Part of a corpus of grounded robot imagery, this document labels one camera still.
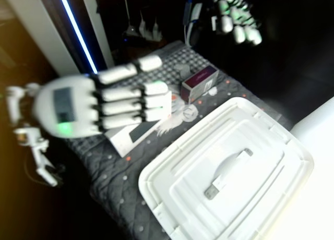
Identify narrow white frame post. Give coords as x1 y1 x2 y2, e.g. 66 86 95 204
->
80 0 115 69

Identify thin white cable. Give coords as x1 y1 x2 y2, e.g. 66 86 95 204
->
120 0 133 31

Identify maroon small box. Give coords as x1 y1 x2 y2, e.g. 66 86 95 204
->
181 65 220 104

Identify blue-white LED light strip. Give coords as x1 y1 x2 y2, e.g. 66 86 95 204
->
57 0 99 74

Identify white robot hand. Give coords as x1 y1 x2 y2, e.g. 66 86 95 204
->
210 0 263 45
33 54 173 139

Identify power strip with white plugs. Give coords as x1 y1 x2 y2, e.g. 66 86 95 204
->
122 13 164 41

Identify grey quilt with bear print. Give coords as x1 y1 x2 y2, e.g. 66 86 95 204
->
65 40 295 240

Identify wide white frame post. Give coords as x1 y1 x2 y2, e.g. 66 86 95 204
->
4 0 80 78

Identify white plastic lid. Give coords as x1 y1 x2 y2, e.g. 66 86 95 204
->
138 96 315 240

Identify white and blue cable bundle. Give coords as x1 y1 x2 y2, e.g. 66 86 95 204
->
183 0 204 46

